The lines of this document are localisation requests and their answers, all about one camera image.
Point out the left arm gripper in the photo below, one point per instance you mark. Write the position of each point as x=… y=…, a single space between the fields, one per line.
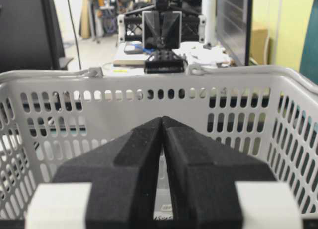
x=162 y=30

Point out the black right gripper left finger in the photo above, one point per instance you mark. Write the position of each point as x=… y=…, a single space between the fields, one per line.
x=110 y=187

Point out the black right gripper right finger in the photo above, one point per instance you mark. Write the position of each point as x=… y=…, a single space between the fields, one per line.
x=216 y=187

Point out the white plastic shopping basket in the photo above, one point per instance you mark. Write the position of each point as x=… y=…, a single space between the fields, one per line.
x=49 y=117

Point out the white cylinder roll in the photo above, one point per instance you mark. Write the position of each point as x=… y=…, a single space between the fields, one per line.
x=209 y=11

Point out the black monitor screen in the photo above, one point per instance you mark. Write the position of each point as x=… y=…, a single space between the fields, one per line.
x=233 y=28

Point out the cardboard box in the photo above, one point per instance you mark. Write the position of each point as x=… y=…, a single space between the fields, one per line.
x=259 y=45

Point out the black office chair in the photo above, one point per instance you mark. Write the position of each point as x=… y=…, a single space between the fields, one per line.
x=30 y=36

